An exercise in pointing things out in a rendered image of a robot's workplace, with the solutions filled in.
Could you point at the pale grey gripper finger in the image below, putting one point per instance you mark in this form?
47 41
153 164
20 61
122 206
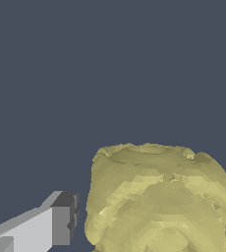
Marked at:
36 228

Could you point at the lumpy yellow-green object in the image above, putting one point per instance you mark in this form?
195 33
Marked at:
157 203

